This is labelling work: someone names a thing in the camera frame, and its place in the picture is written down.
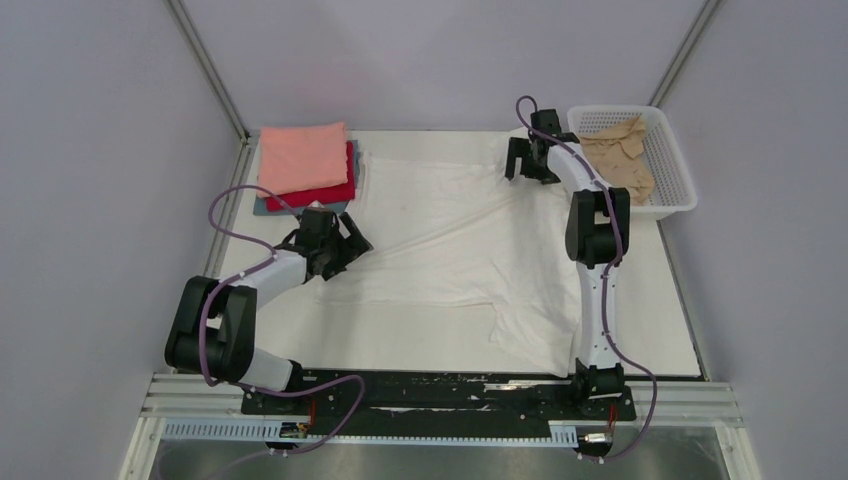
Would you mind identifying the white t-shirt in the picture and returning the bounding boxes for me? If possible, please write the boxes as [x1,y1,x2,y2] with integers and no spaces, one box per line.
[316,135,581,375]

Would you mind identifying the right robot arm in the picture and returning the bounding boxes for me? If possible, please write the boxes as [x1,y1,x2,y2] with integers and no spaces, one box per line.
[504,109,630,418]

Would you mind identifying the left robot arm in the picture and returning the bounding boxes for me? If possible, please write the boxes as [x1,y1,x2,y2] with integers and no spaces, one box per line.
[164,207,373,414]

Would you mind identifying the folded red t-shirt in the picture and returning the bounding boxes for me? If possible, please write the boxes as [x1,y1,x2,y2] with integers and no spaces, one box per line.
[265,140,357,213]

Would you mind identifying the folded salmon pink t-shirt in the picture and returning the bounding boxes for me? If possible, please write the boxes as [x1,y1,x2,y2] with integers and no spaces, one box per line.
[257,122,348,195]

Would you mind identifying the beige t-shirt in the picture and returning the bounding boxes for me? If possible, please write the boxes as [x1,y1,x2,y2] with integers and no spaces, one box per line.
[578,116,655,205]

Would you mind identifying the white plastic laundry basket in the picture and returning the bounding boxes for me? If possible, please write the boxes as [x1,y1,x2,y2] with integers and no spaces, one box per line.
[567,105,698,220]

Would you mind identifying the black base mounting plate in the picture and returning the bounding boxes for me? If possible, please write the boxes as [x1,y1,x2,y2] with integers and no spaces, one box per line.
[241,369,636,439]

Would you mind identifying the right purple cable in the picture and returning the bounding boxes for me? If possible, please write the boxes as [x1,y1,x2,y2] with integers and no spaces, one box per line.
[515,95,658,464]

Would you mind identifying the right aluminium frame post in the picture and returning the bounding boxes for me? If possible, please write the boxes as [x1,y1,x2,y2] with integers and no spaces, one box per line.
[648,0,724,108]

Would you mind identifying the aluminium frame post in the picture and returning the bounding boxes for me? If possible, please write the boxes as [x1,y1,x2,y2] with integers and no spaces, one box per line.
[648,0,724,108]
[163,0,249,143]

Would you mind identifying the white slotted cable duct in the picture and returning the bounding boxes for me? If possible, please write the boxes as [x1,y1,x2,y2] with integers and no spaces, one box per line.
[161,419,578,448]

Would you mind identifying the left aluminium frame post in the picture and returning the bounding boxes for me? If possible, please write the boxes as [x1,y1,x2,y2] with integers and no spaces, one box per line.
[163,0,249,143]

